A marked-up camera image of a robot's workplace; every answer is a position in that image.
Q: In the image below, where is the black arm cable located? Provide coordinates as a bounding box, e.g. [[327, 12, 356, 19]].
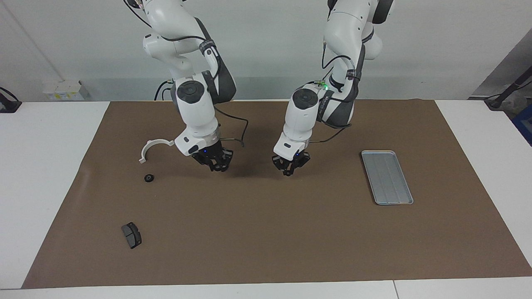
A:
[[308, 39, 360, 144], [123, 0, 249, 148]]

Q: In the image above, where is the short dark grey brake pad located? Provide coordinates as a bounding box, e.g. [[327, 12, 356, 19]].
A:
[[121, 222, 143, 250]]

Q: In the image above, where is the black stand foot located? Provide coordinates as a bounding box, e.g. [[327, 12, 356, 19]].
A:
[[0, 86, 22, 113]]

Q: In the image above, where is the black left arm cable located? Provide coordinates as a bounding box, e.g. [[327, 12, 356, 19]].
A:
[[308, 39, 360, 144]]

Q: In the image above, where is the white wall box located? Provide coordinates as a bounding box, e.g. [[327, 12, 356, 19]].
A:
[[43, 80, 89, 101]]

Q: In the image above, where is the silver metal tray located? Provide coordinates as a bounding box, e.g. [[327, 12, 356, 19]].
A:
[[361, 150, 414, 206]]

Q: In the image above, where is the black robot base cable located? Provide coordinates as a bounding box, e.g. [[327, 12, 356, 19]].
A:
[[155, 80, 173, 101]]

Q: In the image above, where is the brown table mat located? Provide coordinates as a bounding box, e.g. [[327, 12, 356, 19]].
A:
[[22, 99, 532, 289]]

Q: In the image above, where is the white curved plastic bracket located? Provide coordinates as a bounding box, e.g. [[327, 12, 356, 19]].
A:
[[138, 139, 175, 164]]

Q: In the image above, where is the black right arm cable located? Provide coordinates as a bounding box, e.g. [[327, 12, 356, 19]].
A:
[[123, 0, 249, 148]]

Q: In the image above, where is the blue crate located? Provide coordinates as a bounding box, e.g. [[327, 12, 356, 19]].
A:
[[511, 104, 532, 146]]

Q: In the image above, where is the black tripod leg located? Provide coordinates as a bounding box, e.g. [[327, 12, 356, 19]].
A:
[[484, 66, 532, 110]]

